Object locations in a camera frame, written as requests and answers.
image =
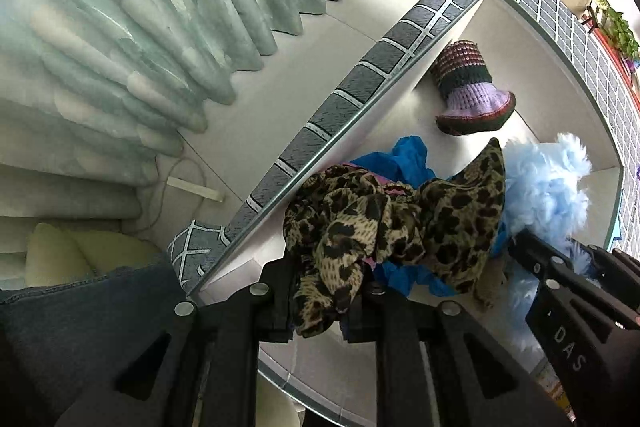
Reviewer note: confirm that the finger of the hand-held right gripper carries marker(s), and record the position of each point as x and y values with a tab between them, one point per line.
535	252
620	272

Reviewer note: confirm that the leopard print scarf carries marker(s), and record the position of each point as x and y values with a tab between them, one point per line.
350	227

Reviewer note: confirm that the white flat strip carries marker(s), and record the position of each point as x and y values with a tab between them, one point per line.
195	188

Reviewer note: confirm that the person's blue jeans leg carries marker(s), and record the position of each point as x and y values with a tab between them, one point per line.
75	322

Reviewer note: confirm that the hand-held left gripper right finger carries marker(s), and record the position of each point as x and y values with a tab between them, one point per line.
360	322

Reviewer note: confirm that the light blue fluffy plush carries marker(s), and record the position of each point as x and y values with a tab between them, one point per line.
540	187

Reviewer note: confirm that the striped knitted hat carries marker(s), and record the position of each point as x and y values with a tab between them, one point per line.
470	97

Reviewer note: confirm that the grid-patterned fabric storage box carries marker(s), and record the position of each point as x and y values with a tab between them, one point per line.
350	87

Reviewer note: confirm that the beige soft cloth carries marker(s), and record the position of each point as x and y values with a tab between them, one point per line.
492	287

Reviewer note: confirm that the green potted plant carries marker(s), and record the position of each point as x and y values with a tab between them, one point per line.
620	27

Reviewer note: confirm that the pale green curtain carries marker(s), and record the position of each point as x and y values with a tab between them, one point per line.
150	7

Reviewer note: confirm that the cream pillow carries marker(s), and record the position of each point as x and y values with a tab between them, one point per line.
55	257

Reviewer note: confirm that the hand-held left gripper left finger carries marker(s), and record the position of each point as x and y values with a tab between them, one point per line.
277	307

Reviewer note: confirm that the blue cloth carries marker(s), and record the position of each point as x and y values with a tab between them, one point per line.
410	157

